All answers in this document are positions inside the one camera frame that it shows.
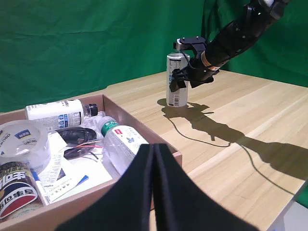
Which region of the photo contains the clear water bottle green cap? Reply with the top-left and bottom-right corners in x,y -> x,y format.
98,116 -> 150,176

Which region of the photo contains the large green backdrop cloth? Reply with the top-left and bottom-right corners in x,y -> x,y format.
0,0 -> 205,114

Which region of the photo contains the white paper sheet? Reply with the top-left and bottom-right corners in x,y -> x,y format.
38,131 -> 114,203

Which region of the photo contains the white marker with blue cap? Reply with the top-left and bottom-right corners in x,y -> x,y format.
30,169 -> 50,205

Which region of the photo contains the white table leg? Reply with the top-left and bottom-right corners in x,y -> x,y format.
266,211 -> 287,231

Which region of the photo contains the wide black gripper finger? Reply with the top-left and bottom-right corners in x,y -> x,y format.
153,143 -> 260,231
56,143 -> 155,231

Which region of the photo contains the printed white leaflet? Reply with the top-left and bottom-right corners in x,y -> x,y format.
38,151 -> 89,201

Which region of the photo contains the clear plastic bag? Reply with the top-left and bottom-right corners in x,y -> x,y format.
83,110 -> 107,140

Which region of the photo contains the brown cardboard box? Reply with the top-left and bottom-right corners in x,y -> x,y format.
0,94 -> 183,231

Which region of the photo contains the clear adhesive tape roll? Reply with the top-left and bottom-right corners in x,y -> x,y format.
0,120 -> 51,170

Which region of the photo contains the black cable bundle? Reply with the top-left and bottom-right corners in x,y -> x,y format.
63,139 -> 104,164

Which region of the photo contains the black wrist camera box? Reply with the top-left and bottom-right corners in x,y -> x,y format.
173,36 -> 207,52

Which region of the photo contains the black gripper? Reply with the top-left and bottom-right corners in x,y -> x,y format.
169,43 -> 221,93

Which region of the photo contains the white bottle with black cap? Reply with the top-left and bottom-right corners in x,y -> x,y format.
25,99 -> 99,130
166,49 -> 191,108

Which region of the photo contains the black coiled cable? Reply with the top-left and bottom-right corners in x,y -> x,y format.
54,127 -> 98,147

